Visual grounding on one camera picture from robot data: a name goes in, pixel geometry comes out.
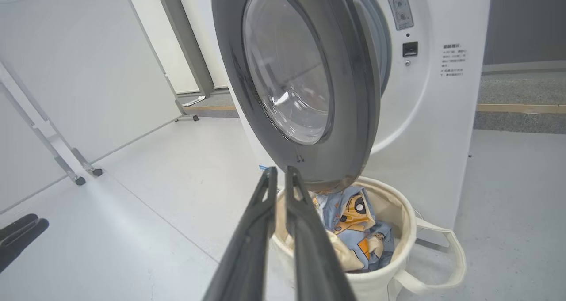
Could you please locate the grey printed text sticker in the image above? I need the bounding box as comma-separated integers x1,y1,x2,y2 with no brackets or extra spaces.
440,43,468,78

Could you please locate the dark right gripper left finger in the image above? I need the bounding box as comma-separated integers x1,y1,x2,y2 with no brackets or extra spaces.
202,166,279,301

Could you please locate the grey round washing machine door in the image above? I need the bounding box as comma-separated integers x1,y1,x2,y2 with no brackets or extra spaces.
210,0,382,195

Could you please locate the white partition panel on casters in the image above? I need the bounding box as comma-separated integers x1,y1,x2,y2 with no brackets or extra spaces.
0,0,200,213

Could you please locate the grey control label strip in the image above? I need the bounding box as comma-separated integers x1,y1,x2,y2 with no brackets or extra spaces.
380,0,415,31

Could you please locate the cream fabric laundry basket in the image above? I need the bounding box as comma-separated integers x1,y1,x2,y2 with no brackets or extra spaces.
269,176,467,301

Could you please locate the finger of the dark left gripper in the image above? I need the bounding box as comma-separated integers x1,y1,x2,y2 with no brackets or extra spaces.
0,213,40,244
0,220,50,273

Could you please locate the blue bear print garment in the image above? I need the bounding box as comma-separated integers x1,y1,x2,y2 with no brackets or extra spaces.
313,186,395,273

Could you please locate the white washing machine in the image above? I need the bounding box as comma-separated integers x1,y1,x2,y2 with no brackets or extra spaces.
221,0,493,231

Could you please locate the grey vertical post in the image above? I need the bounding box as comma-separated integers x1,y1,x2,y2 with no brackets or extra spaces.
152,0,218,99

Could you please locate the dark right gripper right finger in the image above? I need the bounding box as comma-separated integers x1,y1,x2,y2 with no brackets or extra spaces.
285,166,357,301

